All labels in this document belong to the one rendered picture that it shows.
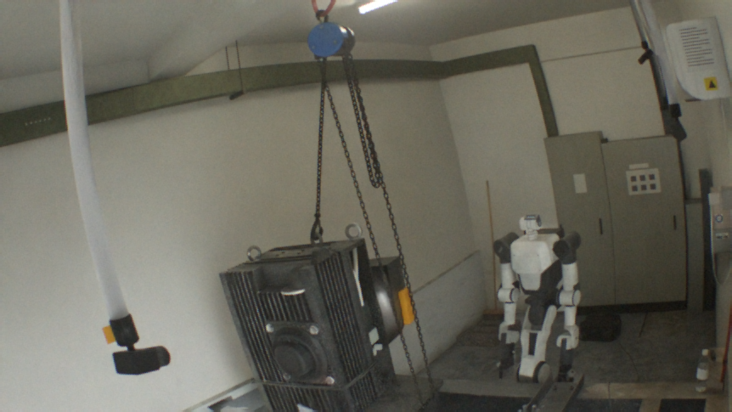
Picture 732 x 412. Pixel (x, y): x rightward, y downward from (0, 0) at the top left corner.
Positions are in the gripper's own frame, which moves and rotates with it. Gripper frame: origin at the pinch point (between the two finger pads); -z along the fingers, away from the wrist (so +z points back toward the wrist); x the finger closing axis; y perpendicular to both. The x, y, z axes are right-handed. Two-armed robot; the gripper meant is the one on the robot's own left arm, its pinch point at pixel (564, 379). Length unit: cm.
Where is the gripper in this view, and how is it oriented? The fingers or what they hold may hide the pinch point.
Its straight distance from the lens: 276.0
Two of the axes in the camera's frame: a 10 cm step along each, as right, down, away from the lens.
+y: 6.1, -0.2, -7.9
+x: -7.9, 0.6, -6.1
